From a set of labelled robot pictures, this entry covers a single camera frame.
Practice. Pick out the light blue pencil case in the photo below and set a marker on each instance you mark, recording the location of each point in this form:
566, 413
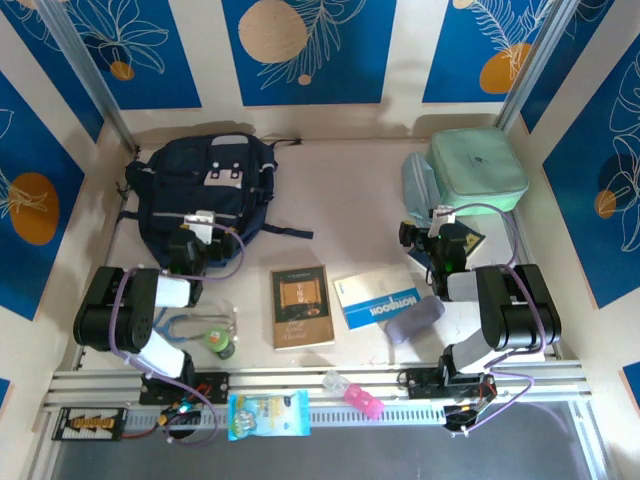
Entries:
417, 185

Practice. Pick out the blue white notebook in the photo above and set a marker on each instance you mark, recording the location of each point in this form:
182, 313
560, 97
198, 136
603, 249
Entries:
370, 300

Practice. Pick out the navy blue backpack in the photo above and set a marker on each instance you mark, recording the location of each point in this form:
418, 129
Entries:
200, 170

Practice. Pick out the purple grey glasses case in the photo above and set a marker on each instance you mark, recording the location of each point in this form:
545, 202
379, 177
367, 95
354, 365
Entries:
412, 320

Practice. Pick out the brown paperback book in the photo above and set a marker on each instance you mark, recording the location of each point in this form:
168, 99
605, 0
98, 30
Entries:
302, 310

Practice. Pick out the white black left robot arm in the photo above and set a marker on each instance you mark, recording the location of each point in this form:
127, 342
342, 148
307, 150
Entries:
115, 310

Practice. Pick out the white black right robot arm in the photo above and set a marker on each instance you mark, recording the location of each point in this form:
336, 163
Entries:
520, 310

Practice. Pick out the mint green zip case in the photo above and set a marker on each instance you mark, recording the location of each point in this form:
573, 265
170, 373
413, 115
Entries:
475, 170

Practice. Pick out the blue stethoscope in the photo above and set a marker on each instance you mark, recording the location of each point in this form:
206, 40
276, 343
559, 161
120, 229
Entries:
169, 327

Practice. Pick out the small green lid bottle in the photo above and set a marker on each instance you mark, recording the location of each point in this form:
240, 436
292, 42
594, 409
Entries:
219, 341

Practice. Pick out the clear plastic pill box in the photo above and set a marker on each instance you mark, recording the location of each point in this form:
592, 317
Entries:
336, 382

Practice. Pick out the pink pill box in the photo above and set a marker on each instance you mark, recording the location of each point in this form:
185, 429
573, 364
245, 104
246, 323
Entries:
362, 400

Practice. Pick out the blue snack packet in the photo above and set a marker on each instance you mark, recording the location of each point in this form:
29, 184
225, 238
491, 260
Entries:
270, 415

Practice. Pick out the black orange power board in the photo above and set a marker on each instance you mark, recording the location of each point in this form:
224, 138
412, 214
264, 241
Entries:
90, 424

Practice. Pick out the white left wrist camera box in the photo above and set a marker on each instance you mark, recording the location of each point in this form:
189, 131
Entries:
202, 225

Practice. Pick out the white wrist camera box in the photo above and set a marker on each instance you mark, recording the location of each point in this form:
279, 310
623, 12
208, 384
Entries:
202, 225
444, 212

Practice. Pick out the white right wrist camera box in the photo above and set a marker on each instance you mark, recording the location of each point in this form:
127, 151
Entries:
444, 212

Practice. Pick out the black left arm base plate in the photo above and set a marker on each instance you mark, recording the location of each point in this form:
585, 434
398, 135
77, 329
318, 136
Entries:
217, 387

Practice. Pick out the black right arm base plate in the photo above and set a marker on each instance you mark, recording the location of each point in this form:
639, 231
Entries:
420, 382

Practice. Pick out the aluminium rail frame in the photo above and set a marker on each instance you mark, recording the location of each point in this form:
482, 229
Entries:
280, 380

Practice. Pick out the aluminium corner post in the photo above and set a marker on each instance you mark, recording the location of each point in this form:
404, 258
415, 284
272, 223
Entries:
539, 60
102, 95

